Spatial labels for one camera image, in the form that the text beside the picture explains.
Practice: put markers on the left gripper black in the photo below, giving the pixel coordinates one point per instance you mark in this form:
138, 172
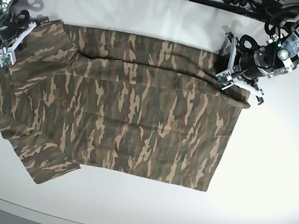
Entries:
255, 61

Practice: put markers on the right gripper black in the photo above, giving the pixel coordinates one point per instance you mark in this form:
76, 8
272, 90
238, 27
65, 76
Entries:
11, 24

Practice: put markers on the camouflage T-shirt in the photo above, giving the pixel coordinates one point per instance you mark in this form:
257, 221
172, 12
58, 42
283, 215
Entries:
124, 102

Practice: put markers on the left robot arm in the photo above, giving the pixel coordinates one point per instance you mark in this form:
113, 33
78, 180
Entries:
283, 28

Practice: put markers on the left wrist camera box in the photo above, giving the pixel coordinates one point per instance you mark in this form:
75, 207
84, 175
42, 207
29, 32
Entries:
225, 79

